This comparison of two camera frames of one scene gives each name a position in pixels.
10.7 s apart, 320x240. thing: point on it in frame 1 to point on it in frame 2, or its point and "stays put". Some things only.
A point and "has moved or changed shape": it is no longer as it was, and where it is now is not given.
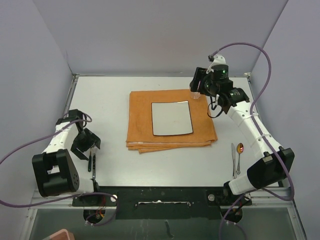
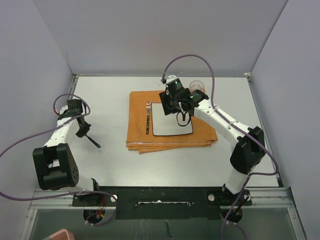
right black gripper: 200,76 to 165,96
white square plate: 171,118 stays put
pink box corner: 62,234 stays put
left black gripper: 92,141 to 83,131
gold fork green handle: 89,162 has moved or changed shape
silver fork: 94,166 to 148,106
